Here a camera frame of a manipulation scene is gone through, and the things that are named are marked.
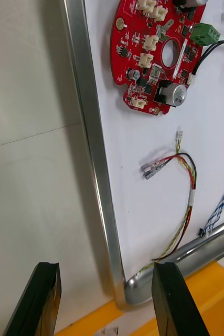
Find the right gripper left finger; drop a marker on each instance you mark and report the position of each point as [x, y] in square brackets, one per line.
[35, 302]

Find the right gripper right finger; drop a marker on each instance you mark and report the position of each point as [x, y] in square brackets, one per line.
[174, 302]

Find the round red circuit board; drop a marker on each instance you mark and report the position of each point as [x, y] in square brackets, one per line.
[117, 65]

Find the yellow-orange plastic bin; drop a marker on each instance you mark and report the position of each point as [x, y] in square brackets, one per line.
[216, 302]

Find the white paper sheet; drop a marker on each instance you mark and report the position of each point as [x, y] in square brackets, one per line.
[143, 210]

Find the steel tray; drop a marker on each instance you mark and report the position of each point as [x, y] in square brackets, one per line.
[90, 105]

